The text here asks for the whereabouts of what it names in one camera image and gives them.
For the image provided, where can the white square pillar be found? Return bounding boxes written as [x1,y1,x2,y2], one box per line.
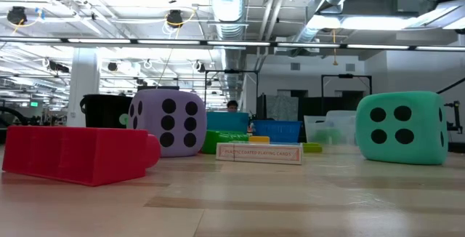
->
[66,47,101,128]

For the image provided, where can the blue plastic basket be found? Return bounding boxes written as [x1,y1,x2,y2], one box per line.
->
[250,119,303,144]

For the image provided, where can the long ceiling light strip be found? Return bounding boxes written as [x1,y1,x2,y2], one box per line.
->
[0,36,465,52]

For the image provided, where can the black metal frame stand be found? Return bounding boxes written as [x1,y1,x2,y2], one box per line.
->
[321,73,373,111]

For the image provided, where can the long green toy block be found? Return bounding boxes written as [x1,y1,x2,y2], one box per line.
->
[201,129,251,155]

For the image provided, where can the clear plastic container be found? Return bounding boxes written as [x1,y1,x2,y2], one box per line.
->
[303,110,359,146]

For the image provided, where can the large teal plastic bin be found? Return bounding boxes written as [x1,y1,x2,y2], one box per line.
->
[206,111,251,134]

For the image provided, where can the orange white playing card box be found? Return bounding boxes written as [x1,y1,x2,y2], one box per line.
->
[216,142,304,166]

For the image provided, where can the black round bucket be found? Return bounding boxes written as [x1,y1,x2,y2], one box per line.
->
[79,93,134,129]

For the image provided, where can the large red toy block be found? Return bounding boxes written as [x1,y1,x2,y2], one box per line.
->
[1,125,162,188]

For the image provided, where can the lime green brick plate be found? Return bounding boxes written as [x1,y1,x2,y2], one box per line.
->
[302,142,324,154]

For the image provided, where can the bright green toy block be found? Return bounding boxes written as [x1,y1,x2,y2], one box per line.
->
[311,127,344,145]

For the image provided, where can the teal foam die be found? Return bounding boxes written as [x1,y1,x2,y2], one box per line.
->
[355,90,450,166]

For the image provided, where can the orange toy brick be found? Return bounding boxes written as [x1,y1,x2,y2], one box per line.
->
[248,135,271,145]

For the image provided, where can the purple foam die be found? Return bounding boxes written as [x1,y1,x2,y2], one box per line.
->
[126,88,208,158]

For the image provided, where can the black ceiling-mounted device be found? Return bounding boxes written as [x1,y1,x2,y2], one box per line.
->
[6,6,28,25]
[166,9,185,28]

